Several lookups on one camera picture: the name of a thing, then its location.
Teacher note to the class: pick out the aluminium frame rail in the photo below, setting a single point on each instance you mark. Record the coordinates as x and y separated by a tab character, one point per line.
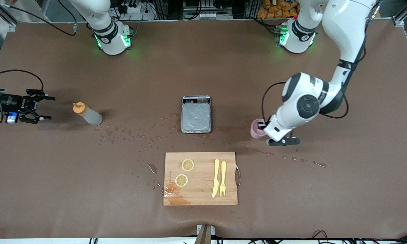
27	10
405	13

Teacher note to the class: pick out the pink plastic cup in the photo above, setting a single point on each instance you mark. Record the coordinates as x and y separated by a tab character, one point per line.
256	134

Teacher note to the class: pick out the yellow plastic knife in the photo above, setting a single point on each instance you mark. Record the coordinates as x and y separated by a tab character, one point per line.
216	179

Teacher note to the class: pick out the metal table edge bracket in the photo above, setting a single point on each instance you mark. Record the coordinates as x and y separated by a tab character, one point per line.
205	234

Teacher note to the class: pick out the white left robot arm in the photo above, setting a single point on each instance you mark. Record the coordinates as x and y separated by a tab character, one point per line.
305	105

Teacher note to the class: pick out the orange snack packets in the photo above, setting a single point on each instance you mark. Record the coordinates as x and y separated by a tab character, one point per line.
278	8

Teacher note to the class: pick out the clear sauce bottle orange cap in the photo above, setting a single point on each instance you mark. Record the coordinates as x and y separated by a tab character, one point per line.
90	117

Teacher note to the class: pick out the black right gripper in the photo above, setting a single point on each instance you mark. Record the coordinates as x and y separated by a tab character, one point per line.
14	102

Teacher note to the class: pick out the yellow plastic fork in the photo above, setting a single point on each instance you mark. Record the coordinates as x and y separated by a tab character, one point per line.
223	176

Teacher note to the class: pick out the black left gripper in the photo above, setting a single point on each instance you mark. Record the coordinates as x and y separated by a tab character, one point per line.
260	127

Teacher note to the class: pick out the silver digital kitchen scale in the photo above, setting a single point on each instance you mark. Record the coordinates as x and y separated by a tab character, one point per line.
196	122

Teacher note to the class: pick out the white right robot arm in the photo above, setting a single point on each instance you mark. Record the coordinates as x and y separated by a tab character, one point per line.
112	44

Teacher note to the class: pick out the lemon slice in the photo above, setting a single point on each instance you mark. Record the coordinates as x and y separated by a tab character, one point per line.
181	180
188	165

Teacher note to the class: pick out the wooden cutting board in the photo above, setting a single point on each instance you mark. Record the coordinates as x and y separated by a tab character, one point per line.
200	193

